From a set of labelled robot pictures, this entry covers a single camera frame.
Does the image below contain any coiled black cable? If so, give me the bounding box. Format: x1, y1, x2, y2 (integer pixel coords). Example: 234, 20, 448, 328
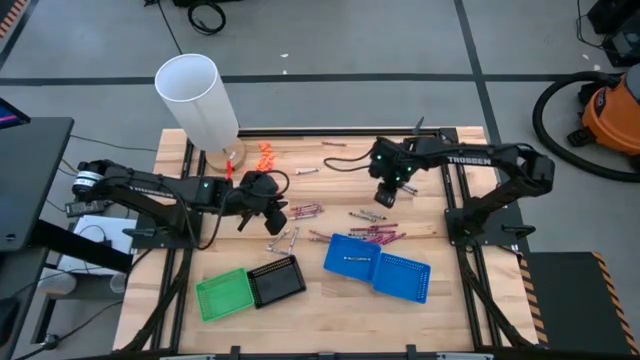
187, 1, 227, 36

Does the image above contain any white cylinder lamp wooden base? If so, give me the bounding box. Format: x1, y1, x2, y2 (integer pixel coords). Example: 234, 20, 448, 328
153, 53, 247, 175

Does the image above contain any orange shop vacuum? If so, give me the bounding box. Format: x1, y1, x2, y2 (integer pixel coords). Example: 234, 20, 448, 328
532, 70, 640, 184
567, 64, 640, 171

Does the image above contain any black right camera cable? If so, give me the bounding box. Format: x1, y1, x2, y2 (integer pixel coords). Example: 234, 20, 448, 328
323, 147, 376, 174

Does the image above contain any black power adapter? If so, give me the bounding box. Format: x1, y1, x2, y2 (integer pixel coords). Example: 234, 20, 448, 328
64, 199, 114, 219

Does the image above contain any black left camera cable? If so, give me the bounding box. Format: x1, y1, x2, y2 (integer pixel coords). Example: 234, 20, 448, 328
197, 168, 292, 251

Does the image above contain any white box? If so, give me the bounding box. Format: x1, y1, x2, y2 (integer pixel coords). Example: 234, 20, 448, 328
56, 214, 139, 277

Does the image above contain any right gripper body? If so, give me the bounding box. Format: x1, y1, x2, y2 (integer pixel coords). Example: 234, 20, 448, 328
369, 158, 417, 190

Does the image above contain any white rounded device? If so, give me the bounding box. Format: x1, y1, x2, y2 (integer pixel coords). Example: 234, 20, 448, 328
37, 269, 77, 296

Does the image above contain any black side desk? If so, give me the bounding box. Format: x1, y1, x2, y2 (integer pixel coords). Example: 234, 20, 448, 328
0, 115, 135, 360

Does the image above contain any blue plastic basket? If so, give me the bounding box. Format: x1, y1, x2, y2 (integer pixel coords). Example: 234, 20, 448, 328
372, 251, 432, 305
322, 232, 384, 284

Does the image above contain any black equipment case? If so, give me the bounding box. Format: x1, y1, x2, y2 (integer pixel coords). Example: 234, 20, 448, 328
587, 0, 640, 69

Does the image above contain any green plastic basket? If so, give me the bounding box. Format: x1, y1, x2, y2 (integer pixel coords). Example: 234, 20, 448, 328
194, 267, 255, 323

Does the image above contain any dark display screen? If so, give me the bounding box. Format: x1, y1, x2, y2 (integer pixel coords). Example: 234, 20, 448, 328
0, 97, 31, 130

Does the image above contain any black plastic basket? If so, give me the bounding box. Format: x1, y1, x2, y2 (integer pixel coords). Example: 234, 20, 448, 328
246, 254, 307, 310

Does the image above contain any hazard-striped floor strip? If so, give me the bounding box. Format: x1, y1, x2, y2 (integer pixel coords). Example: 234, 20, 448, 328
0, 0, 29, 39

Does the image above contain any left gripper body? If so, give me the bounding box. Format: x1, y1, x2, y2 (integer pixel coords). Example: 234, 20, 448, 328
230, 170, 289, 233

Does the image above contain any black hazard-striped mat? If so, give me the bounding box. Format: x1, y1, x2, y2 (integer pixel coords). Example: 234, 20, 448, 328
517, 251, 640, 356

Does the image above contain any orange cap erasers pile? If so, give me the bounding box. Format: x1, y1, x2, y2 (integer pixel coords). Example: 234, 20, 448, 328
254, 141, 278, 173

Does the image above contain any black camera cable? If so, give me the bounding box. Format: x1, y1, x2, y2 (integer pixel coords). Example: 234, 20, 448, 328
323, 147, 376, 174
197, 168, 292, 251

